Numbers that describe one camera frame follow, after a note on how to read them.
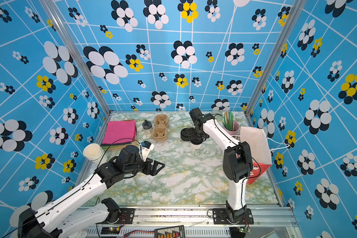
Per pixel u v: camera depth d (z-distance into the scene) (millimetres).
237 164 496
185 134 1019
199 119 656
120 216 726
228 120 943
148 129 990
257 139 806
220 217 722
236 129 918
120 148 961
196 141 889
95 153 800
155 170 654
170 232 690
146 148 667
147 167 644
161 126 1021
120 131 1071
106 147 950
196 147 920
